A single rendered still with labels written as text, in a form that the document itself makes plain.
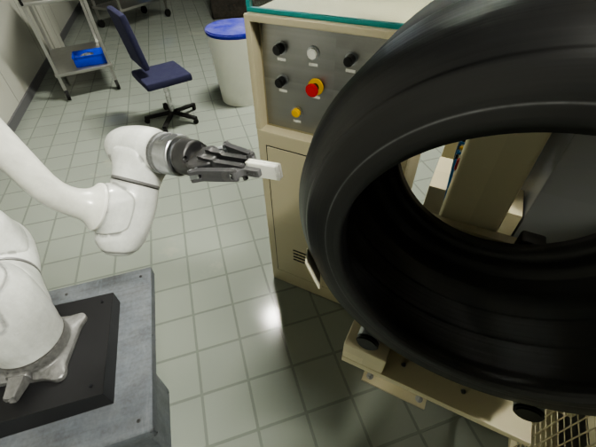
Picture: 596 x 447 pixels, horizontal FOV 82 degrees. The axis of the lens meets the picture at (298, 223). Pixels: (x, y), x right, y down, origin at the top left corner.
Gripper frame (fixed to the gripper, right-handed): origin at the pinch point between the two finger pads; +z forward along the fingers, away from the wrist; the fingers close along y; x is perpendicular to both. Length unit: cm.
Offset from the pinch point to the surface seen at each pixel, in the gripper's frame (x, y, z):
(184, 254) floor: 102, 42, -106
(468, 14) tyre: -25.4, -7.6, 31.6
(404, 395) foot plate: 120, 21, 28
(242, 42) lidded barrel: 36, 216, -162
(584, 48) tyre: -23.8, -11.6, 39.8
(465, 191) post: 16.9, 26.2, 33.5
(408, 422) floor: 121, 12, 31
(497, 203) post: 19, 26, 40
